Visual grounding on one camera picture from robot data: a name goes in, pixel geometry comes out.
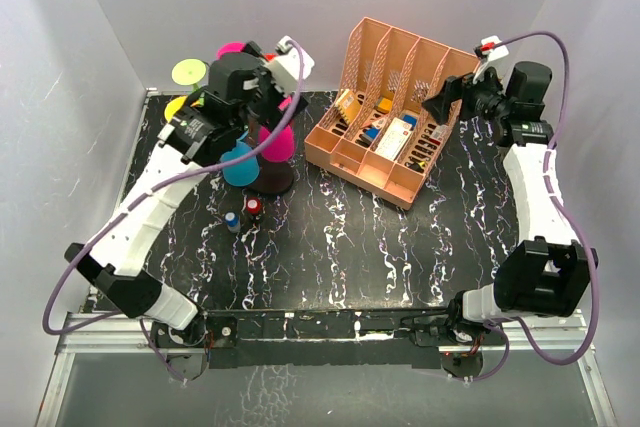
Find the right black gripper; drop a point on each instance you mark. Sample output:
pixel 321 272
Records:
pixel 455 89

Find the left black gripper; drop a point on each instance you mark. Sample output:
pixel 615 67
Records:
pixel 273 116

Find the magenta wine glass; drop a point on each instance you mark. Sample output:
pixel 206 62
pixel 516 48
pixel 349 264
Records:
pixel 232 47
pixel 282 148

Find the blue wine glass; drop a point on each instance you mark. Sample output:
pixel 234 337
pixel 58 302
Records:
pixel 243 173

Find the green wine glass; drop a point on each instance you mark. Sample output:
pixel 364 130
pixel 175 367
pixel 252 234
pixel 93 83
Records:
pixel 189 73

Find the orange wine glass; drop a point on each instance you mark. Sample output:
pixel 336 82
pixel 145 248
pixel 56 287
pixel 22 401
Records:
pixel 172 107

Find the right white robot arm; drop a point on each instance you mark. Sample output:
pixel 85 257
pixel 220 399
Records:
pixel 547 273

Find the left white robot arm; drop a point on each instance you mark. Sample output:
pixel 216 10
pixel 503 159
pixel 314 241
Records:
pixel 243 87

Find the metal wine glass rack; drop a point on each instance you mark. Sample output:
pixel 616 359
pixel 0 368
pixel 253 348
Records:
pixel 274 178

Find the white card box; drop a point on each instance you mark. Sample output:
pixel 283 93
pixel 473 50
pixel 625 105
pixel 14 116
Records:
pixel 394 139

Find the orange sponge block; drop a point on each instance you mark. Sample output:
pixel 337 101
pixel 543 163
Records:
pixel 384 105

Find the yellow spiral notebook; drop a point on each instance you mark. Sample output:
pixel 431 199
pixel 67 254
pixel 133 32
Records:
pixel 348 106

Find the red capped small bottle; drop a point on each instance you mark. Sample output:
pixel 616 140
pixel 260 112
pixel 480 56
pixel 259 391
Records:
pixel 255 209

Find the pink desk file organizer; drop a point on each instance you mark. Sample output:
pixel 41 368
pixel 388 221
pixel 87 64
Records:
pixel 385 61

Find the blue eraser block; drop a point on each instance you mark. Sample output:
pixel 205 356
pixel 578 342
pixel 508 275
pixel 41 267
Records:
pixel 369 135

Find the blue capped small bottle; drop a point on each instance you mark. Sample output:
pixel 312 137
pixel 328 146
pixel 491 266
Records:
pixel 232 222

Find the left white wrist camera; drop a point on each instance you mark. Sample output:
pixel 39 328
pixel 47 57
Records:
pixel 288 66

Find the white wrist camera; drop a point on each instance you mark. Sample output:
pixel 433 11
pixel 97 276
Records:
pixel 288 66
pixel 489 53

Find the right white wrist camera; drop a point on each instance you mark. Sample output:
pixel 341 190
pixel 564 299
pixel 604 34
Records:
pixel 489 53

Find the aluminium frame rail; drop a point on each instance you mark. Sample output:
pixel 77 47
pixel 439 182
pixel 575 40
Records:
pixel 314 368

